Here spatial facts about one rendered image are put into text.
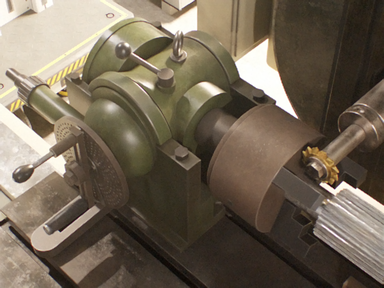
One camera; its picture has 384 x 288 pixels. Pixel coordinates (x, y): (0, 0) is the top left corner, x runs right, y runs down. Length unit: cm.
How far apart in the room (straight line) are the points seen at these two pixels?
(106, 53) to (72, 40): 154
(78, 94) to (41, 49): 148
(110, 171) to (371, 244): 43
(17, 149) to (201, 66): 77
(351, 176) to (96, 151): 42
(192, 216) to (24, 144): 74
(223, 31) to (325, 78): 27
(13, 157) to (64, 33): 107
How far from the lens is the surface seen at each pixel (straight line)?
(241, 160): 113
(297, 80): 141
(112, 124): 121
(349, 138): 115
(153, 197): 134
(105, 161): 119
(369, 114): 116
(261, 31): 156
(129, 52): 123
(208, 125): 123
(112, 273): 134
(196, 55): 129
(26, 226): 142
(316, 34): 131
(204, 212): 132
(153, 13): 345
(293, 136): 114
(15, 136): 194
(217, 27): 151
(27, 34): 290
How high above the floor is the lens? 214
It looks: 49 degrees down
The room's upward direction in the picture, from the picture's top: straight up
